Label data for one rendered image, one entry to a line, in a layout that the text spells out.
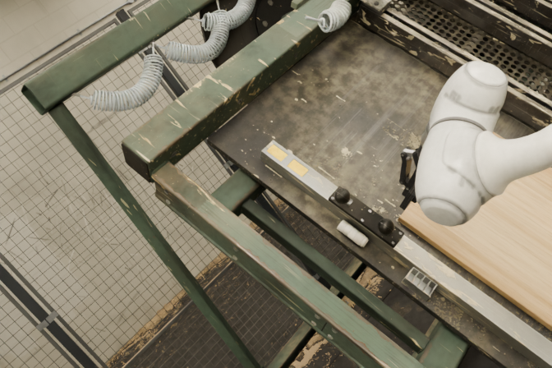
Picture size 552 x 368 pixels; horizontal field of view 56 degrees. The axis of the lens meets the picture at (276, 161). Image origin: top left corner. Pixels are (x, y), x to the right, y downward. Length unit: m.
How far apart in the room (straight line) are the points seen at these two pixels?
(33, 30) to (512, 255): 5.27
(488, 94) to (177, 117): 0.77
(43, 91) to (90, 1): 4.50
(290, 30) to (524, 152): 0.94
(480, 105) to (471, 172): 0.14
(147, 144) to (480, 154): 0.80
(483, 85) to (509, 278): 0.63
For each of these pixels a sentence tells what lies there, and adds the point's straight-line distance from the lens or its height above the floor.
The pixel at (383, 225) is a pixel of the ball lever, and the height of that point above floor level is 1.44.
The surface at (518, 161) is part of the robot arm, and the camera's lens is 0.83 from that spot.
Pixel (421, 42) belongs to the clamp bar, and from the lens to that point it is 1.74.
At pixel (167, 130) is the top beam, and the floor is 1.87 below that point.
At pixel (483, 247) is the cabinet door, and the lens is 1.42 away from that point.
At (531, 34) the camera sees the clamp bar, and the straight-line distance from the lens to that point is 1.94.
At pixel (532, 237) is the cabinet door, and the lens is 1.50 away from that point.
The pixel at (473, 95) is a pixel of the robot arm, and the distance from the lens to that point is 0.91.
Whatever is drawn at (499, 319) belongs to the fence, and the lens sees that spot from 1.33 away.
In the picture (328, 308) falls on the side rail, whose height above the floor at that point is 1.37.
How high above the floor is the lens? 1.97
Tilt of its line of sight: 14 degrees down
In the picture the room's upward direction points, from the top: 36 degrees counter-clockwise
